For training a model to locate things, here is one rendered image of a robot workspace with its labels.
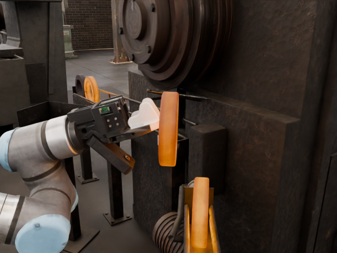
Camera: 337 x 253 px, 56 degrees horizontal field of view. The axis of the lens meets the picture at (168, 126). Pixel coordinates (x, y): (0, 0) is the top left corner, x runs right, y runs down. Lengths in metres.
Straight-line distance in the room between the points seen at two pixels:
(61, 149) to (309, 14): 0.65
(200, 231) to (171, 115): 0.25
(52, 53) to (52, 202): 3.35
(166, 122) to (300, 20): 0.46
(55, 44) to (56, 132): 3.34
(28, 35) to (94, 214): 2.41
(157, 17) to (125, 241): 1.22
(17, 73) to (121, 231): 2.06
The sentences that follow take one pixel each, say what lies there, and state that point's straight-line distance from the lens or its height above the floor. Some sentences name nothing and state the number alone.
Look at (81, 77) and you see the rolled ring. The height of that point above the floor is 0.75.
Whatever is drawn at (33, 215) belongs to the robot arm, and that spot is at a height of 0.78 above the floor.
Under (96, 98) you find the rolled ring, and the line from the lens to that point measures 1.94.
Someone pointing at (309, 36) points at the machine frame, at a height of 1.08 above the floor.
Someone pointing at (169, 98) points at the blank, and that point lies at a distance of 0.62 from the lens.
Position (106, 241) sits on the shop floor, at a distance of 1.81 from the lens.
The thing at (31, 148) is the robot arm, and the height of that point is 0.87.
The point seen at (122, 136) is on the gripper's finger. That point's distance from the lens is 0.64.
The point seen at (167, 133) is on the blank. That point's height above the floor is 0.92.
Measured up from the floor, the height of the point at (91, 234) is 0.01.
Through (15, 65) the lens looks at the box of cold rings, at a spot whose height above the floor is 0.68.
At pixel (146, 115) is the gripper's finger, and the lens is 0.64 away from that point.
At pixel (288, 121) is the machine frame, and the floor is 0.87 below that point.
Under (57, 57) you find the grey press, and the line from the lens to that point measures 4.01.
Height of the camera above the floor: 1.13
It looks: 19 degrees down
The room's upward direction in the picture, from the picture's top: straight up
